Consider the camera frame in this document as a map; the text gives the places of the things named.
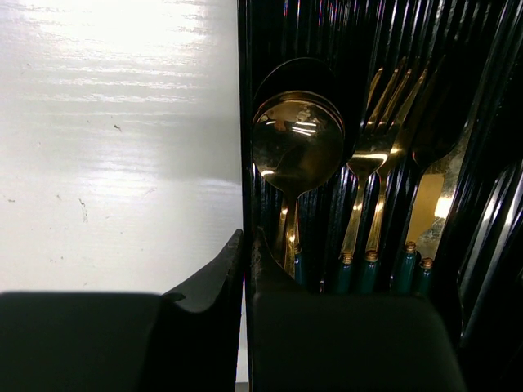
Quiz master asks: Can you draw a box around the metal chopstick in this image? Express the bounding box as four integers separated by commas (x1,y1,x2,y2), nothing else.
458,160,522,347

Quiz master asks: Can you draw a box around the gold knife green handle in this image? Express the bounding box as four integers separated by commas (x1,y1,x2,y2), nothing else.
407,124,473,296
391,134,454,296

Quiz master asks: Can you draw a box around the black cutlery tray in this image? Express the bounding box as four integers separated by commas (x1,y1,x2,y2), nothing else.
239,1,522,391

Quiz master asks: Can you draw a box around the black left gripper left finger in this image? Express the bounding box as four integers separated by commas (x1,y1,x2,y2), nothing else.
1,230,244,391

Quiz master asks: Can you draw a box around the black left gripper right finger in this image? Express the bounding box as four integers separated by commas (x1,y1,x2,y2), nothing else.
249,231,467,391

